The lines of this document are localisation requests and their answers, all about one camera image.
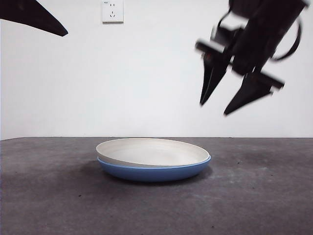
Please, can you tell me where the blue round plate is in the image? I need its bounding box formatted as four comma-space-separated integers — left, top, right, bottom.
97, 154, 212, 183

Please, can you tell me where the white round plate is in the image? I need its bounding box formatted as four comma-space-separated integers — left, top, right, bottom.
95, 138, 210, 168

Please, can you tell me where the white wall socket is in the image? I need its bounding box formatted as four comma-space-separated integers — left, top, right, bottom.
102, 0, 124, 24

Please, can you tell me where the black cable loop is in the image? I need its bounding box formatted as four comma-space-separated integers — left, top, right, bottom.
216, 8, 234, 30
270, 17, 303, 62

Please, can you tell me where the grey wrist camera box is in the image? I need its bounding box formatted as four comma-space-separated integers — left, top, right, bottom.
210, 24, 245, 47

